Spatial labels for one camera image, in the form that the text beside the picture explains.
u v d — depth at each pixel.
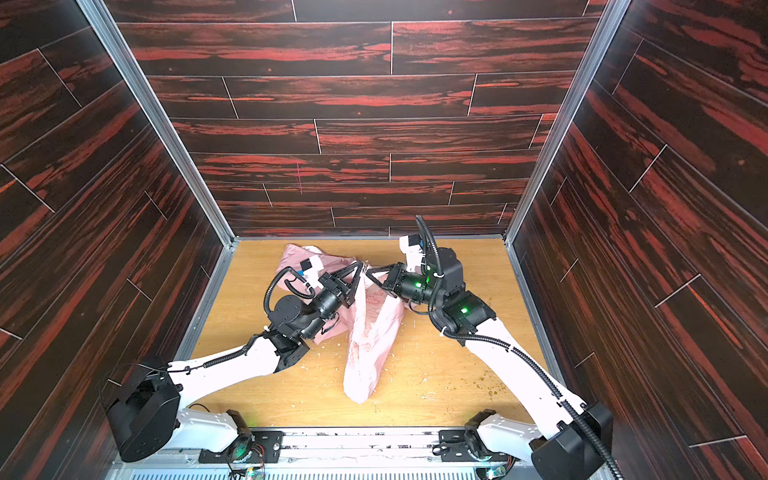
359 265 0.68
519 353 0.45
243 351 0.53
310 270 0.67
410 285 0.59
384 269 0.65
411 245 0.64
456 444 0.73
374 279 0.65
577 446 0.37
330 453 0.74
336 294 0.61
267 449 0.73
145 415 0.42
